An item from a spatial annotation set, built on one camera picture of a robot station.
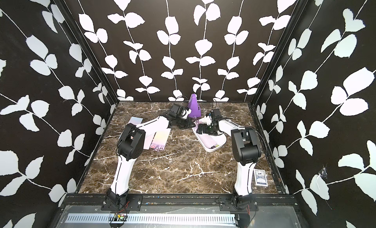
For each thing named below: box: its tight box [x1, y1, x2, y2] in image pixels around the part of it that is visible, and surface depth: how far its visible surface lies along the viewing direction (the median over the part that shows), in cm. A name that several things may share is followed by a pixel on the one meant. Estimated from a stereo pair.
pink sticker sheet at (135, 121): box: [127, 116, 144, 125], surface depth 113 cm
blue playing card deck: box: [253, 168, 269, 187], surface depth 82 cm
